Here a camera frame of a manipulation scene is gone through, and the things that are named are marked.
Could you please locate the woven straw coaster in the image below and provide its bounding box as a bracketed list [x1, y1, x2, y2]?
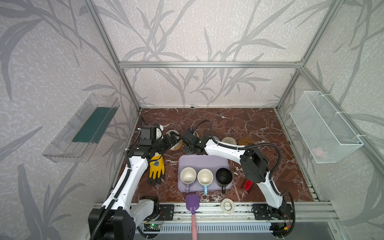
[170, 142, 183, 151]

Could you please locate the white speckled mug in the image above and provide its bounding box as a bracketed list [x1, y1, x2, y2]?
[166, 130, 182, 146]

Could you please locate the white mug purple handle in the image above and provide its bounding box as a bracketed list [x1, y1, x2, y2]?
[180, 167, 197, 193]

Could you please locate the white mug blue handle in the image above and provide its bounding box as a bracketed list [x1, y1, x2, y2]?
[197, 169, 214, 195]

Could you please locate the white patterned woven coaster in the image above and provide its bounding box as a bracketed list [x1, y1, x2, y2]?
[222, 137, 237, 145]

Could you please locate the black mug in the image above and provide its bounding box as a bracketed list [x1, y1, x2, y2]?
[216, 168, 233, 194]

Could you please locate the amber round coaster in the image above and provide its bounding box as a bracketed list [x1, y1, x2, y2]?
[238, 137, 255, 146]

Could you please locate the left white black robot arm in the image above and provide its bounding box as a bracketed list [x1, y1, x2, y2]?
[88, 125, 181, 240]

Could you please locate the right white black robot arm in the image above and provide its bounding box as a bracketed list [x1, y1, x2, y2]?
[181, 131, 288, 219]

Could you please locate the lilac plastic tray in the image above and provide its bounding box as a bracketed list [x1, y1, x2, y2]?
[178, 155, 230, 193]

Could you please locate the yellow black work glove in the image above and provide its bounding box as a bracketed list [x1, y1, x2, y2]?
[148, 153, 165, 186]

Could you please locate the purple pink spatula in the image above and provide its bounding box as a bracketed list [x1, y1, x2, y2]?
[186, 194, 200, 240]

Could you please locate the red spray bottle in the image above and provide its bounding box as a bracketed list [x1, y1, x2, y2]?
[242, 180, 254, 194]

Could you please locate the white tape roll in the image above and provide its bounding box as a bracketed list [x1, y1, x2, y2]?
[220, 199, 236, 215]

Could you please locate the clear plastic wall shelf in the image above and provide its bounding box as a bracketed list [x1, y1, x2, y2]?
[43, 94, 120, 163]

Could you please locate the white wire basket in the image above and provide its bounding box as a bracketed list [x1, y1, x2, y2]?
[290, 91, 364, 164]

